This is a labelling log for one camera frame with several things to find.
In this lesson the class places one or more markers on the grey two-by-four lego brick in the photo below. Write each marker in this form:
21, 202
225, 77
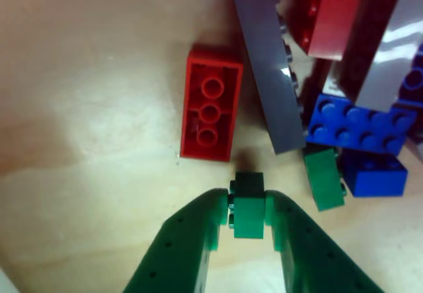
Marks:
386, 58

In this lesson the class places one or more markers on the red two-by-four lego brick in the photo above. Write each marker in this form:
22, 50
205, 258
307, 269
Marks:
209, 113

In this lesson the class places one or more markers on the green two-by-two lego brick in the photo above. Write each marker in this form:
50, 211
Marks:
249, 217
322, 180

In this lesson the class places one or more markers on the red two-by-two lego brick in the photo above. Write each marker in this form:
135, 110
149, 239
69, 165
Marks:
330, 28

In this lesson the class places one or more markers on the long dark grey lego brick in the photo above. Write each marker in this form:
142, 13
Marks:
267, 68

